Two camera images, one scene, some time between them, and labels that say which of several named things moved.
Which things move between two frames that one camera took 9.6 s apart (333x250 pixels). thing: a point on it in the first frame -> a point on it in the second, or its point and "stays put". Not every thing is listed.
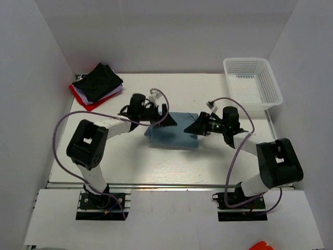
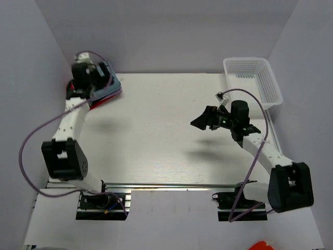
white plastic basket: [251, 83] stays put
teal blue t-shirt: [174, 136] -> [115, 85]
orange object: [261, 245] stays put
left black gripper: [168, 122] -> [105, 79]
